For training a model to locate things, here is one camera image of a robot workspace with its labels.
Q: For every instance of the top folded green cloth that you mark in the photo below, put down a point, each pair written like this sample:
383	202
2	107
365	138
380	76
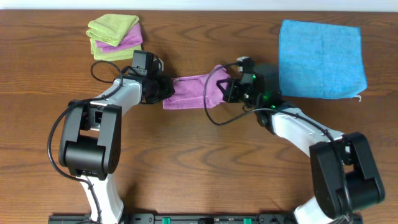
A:
111	28

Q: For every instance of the blue microfiber cloth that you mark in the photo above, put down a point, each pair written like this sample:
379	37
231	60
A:
320	60

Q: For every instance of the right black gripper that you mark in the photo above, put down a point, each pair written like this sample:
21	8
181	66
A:
233	91

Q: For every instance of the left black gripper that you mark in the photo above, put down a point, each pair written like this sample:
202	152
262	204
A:
168	88

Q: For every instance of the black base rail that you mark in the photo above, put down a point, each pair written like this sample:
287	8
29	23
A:
150	218

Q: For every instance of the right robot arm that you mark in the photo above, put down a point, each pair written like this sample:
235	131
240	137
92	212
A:
344	173

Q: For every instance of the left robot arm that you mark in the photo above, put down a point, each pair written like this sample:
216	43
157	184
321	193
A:
90	146

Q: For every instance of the bottom folded green cloth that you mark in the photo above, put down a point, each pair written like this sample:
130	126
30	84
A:
125	54

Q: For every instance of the purple microfiber cloth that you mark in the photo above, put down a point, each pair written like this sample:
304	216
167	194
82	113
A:
189	91

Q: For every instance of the folded green cloth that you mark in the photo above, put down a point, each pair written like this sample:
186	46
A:
125	54
111	28

